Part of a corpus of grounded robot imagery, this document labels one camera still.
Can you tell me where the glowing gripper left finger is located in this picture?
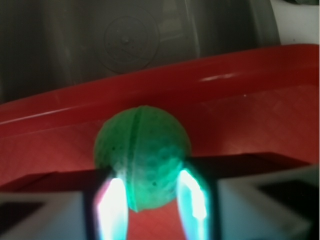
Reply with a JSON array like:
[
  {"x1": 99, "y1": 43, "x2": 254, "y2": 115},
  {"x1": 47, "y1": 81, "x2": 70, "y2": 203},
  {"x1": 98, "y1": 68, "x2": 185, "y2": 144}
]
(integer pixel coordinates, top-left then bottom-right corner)
[{"x1": 83, "y1": 168, "x2": 129, "y2": 240}]

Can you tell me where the grey plastic sink basin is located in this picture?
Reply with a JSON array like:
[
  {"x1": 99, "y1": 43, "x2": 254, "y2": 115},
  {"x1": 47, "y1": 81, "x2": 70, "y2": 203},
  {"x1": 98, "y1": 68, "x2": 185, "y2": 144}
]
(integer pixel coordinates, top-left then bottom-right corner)
[{"x1": 0, "y1": 0, "x2": 281, "y2": 103}]

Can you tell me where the red plastic tray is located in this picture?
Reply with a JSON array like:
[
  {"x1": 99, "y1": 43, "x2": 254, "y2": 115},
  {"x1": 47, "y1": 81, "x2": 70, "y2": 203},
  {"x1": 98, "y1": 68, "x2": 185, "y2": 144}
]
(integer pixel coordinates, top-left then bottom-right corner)
[{"x1": 0, "y1": 44, "x2": 320, "y2": 240}]

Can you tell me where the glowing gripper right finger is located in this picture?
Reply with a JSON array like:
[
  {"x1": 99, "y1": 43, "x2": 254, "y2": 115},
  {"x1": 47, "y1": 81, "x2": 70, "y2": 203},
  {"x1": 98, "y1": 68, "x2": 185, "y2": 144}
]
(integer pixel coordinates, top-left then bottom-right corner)
[{"x1": 176, "y1": 161, "x2": 221, "y2": 240}]

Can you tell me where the green dimpled ball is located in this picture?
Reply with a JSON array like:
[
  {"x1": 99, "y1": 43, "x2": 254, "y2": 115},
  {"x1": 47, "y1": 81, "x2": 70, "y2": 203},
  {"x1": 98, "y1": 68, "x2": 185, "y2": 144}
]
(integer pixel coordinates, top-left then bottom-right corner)
[{"x1": 93, "y1": 105, "x2": 192, "y2": 212}]

